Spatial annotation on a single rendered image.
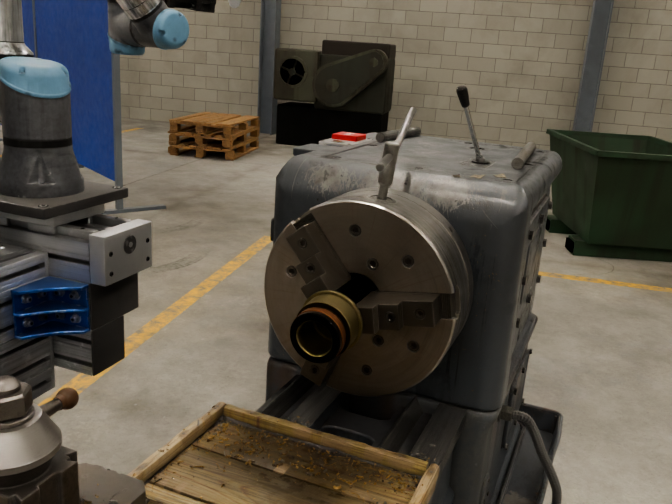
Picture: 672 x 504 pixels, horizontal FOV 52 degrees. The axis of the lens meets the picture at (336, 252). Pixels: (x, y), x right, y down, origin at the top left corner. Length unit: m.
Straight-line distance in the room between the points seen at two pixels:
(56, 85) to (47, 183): 0.17
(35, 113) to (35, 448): 0.80
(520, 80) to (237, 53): 4.46
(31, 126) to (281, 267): 0.51
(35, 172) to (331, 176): 0.52
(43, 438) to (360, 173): 0.76
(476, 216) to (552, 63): 9.83
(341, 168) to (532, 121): 9.79
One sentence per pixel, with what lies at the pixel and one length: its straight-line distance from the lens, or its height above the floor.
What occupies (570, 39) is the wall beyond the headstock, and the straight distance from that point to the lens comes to 10.95.
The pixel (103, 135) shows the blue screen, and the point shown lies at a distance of 6.16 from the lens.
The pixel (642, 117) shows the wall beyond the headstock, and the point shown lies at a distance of 11.12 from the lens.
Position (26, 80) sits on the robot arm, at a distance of 1.32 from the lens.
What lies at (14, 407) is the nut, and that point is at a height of 1.17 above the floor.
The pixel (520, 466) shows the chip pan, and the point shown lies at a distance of 1.74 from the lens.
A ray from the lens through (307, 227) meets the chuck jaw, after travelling 1.02.
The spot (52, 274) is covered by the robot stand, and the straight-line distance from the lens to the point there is 1.33.
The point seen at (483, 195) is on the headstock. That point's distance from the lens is 1.14.
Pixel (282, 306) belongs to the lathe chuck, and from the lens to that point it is 1.12.
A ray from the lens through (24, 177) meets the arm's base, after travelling 1.33.
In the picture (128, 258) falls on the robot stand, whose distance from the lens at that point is 1.30.
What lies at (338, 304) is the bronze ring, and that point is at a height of 1.12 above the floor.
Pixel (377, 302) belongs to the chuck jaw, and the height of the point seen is 1.11.
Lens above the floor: 1.46
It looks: 17 degrees down
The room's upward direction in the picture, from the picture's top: 4 degrees clockwise
